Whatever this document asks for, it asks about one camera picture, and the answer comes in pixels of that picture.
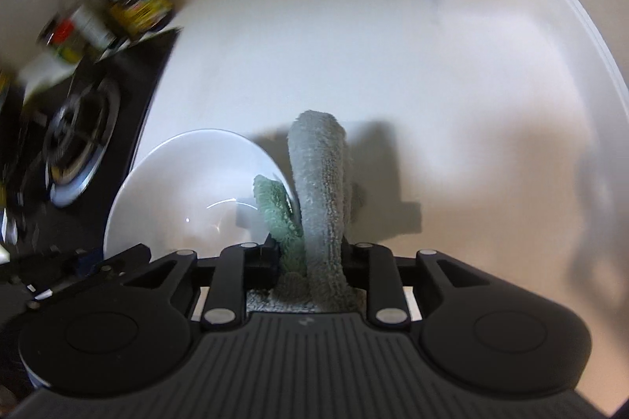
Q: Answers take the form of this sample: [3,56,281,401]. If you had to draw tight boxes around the white ceramic bowl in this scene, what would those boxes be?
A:
[103,129,293,260]

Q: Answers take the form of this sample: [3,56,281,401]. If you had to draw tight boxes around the black cap clear bottle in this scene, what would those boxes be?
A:
[62,0,118,52]

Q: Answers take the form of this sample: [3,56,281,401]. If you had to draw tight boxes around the yellow label jar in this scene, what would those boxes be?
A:
[110,0,175,39]

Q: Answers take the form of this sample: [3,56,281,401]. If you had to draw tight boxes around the black gas stove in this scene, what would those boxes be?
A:
[1,29,179,259]

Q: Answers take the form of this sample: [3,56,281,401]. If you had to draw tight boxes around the red cap bottle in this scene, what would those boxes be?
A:
[37,16,86,65]

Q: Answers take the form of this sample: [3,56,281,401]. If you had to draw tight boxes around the grey green microfibre cloth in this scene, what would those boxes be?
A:
[246,110,364,312]

